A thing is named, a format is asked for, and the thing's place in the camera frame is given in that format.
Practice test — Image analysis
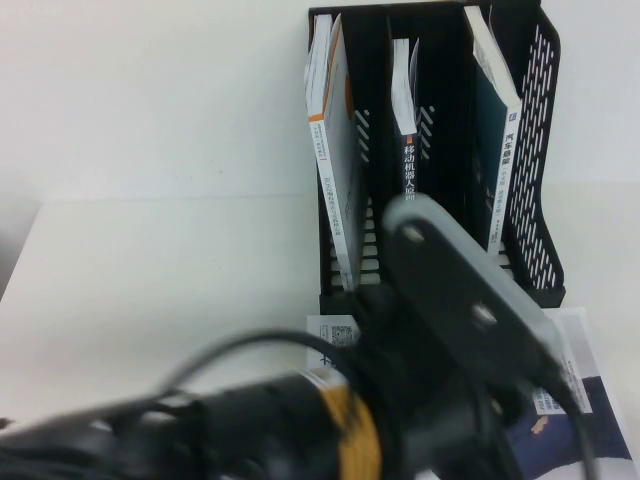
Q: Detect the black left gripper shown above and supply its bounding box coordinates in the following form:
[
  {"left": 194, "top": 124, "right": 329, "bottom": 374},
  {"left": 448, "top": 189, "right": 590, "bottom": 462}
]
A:
[{"left": 349, "top": 289, "right": 557, "bottom": 480}]

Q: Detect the car suspension book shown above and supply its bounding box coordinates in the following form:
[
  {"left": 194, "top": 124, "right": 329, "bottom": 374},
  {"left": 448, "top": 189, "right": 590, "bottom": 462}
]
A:
[{"left": 462, "top": 5, "right": 524, "bottom": 257}]

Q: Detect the dark blue robot book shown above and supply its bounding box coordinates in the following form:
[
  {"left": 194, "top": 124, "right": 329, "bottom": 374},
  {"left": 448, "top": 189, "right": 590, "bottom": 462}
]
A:
[{"left": 391, "top": 37, "right": 425, "bottom": 202}]

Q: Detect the white book with orange spine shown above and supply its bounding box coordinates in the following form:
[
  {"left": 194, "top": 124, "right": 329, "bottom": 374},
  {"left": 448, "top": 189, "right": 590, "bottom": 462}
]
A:
[{"left": 303, "top": 12, "right": 367, "bottom": 293}]

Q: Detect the black mesh book stand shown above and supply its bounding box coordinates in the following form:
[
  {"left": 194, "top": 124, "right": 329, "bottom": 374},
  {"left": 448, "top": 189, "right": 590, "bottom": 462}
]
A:
[{"left": 307, "top": 5, "right": 569, "bottom": 310}]

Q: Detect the yellow tape band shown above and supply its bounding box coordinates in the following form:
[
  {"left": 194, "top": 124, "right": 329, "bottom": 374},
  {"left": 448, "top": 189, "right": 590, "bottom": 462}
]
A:
[{"left": 318, "top": 378, "right": 380, "bottom": 454}]

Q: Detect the magazine with man in suit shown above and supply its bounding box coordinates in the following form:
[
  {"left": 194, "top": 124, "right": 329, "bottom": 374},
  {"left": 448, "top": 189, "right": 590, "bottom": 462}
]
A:
[{"left": 305, "top": 307, "right": 635, "bottom": 466}]

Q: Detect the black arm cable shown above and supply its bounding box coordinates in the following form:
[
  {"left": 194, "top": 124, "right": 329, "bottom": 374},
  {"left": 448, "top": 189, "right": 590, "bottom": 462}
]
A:
[{"left": 162, "top": 327, "right": 361, "bottom": 396}]

